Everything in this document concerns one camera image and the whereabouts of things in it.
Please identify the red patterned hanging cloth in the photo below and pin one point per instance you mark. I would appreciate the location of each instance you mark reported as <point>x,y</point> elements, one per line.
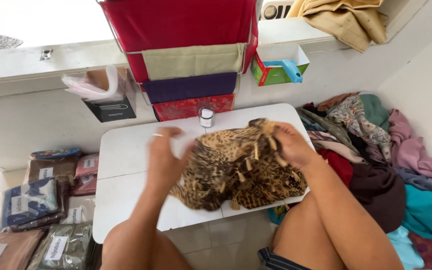
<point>193,107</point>

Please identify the person's right hand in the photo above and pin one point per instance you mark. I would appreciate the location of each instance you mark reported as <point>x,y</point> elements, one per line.
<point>294,148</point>

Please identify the person's right fingers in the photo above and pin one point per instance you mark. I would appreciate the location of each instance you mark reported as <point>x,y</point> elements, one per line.
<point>282,133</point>

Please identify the person's left leg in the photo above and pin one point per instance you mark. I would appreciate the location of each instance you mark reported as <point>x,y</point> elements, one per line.
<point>141,249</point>

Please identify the purple hanging cloth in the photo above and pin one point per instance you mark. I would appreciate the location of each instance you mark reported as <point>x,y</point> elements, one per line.
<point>189,87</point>

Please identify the green and red cardboard box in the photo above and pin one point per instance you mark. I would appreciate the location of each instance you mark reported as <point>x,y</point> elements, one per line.
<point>272,75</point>

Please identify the black cardboard box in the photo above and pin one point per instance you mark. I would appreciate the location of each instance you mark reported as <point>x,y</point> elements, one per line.
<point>113,108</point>

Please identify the person's leg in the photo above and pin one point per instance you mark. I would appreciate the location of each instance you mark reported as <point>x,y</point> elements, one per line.
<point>141,249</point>
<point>302,232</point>

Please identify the leopard print tasselled scarf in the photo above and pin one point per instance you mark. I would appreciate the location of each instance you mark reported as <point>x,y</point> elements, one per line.
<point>223,168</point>

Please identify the dark striped shorts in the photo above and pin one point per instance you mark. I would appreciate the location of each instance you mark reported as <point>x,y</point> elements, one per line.
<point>276,261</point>

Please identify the metal hanging rack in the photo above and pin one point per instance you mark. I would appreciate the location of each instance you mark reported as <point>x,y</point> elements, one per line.
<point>120,43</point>

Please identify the metal window latch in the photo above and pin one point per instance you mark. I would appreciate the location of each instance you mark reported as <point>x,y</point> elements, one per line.
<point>46,54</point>

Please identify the stack of packaged scarves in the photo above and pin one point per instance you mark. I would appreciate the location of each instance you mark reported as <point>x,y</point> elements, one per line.
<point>39,210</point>

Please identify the person's left hand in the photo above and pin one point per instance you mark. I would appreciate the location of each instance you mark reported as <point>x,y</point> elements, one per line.
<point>163,161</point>

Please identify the person's left fingers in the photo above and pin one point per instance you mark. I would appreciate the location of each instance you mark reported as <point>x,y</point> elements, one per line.
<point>165,135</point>

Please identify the small glass jar white label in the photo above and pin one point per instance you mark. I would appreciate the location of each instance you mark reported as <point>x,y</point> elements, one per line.
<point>206,117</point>

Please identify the beige hanging cloth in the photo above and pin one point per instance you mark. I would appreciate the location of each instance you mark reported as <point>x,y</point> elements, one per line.
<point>193,60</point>

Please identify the tan folded cloth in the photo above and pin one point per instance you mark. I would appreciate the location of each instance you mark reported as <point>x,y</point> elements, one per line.
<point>345,20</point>

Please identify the heap of mixed coloured scarves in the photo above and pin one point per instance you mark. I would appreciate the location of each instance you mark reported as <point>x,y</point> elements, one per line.
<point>384,168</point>

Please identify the bundle of clear plastic bags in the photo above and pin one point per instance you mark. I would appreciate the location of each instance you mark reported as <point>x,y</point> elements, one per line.
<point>92,84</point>

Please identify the white appliance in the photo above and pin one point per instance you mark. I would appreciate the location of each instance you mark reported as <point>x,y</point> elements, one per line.
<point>276,9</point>

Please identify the person's right leg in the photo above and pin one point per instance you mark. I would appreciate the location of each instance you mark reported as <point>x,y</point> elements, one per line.
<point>302,232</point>

